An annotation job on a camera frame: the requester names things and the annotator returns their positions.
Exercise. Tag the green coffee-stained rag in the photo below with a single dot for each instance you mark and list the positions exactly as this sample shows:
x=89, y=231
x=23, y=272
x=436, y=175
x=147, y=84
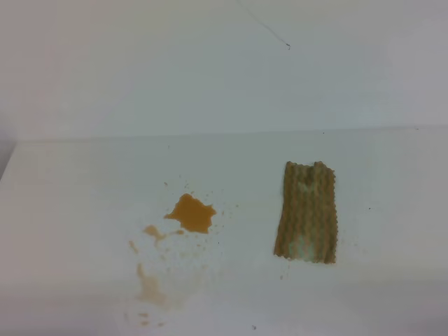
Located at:
x=308, y=226

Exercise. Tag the orange coffee puddle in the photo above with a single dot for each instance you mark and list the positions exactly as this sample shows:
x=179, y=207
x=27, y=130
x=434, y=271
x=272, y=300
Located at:
x=192, y=214

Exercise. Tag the pale coffee smear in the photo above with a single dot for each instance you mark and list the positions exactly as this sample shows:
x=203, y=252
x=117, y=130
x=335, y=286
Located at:
x=150, y=291

